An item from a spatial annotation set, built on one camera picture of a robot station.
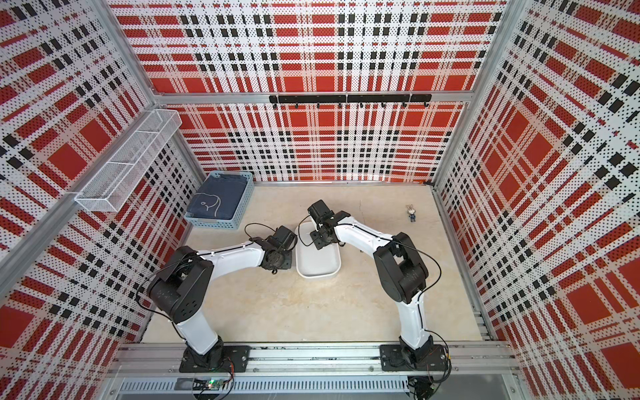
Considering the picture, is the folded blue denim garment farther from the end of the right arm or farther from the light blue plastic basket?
the end of the right arm

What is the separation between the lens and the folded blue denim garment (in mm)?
1030

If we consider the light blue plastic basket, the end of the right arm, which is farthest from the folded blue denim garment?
the end of the right arm

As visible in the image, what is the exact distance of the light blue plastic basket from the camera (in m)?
1.03

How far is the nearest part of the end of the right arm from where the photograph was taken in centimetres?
69
